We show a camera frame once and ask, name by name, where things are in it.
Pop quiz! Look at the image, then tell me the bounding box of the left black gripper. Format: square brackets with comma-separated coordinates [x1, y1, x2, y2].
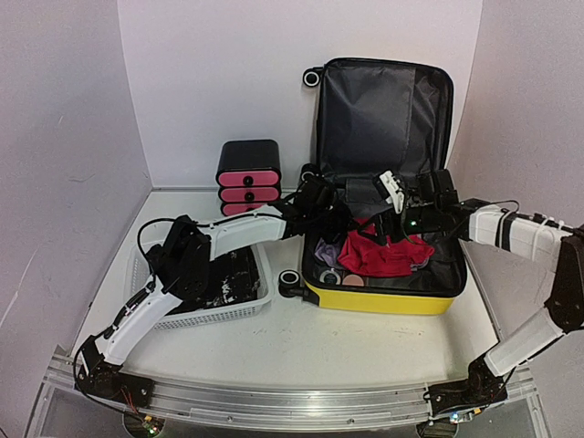
[312, 202, 360, 247]

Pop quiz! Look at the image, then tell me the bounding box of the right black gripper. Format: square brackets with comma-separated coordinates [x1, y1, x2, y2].
[357, 204, 440, 247]

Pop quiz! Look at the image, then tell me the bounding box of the purple garment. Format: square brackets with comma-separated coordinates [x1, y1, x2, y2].
[314, 239, 430, 273]

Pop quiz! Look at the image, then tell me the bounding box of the red t-shirt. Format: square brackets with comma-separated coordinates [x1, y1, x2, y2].
[337, 231, 434, 278]

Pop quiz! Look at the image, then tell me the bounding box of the black white patterned garment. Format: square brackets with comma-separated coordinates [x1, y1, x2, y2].
[169, 246, 261, 315]

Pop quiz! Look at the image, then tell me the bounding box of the yellow Pikachu hard-shell suitcase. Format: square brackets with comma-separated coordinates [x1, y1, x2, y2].
[278, 57, 466, 315]

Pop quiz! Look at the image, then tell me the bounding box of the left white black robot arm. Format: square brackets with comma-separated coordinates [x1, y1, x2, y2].
[73, 201, 355, 406]

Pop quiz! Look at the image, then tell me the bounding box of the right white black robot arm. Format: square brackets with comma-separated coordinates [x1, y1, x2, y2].
[380, 199, 583, 417]

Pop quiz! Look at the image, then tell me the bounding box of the black pink drawer organizer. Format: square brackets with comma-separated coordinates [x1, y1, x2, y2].
[215, 139, 282, 216]

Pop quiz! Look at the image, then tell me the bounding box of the pink powder makeup compact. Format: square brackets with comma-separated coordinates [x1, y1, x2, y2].
[342, 274, 367, 287]

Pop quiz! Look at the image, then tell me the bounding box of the white perforated plastic basket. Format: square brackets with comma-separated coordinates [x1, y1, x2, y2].
[127, 241, 274, 332]

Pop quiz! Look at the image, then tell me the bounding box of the small green circuit board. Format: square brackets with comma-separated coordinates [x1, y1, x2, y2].
[126, 418, 163, 438]

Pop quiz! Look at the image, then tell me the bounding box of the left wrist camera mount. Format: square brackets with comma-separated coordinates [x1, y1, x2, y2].
[293, 175, 336, 214]

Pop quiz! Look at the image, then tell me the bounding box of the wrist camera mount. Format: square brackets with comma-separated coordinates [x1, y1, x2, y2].
[372, 169, 459, 214]
[293, 175, 336, 214]

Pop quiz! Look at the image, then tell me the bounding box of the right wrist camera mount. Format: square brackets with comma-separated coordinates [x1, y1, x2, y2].
[372, 169, 459, 214]

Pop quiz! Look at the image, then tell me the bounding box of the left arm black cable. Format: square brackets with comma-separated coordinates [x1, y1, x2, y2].
[136, 218, 179, 275]

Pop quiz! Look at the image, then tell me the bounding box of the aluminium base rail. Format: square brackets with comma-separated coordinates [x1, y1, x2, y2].
[26, 352, 548, 437]

